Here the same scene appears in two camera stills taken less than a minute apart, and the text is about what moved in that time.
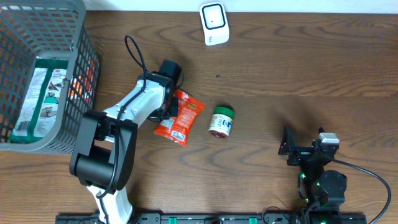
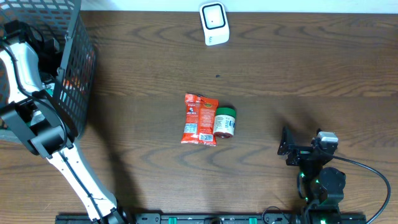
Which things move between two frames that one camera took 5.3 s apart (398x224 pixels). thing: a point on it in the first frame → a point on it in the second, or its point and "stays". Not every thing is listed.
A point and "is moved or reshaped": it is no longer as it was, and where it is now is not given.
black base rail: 92,218 stays
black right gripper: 301,154 stays
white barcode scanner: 215,23 stays
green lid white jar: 221,121 is moved or reshaped
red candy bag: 179,129 → 200,121
